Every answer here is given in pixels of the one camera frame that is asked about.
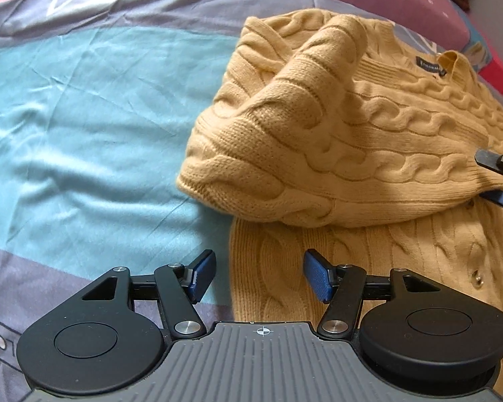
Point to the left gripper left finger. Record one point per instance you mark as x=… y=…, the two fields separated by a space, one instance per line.
x=179 y=288

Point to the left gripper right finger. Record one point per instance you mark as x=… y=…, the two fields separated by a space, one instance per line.
x=341 y=288

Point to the tan cable-knit sweater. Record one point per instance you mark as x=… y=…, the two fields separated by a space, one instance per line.
x=329 y=133

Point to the red pink bedding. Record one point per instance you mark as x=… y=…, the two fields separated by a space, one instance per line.
x=493 y=73

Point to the blue grey patterned bed sheet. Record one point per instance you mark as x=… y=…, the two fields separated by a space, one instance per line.
x=96 y=111

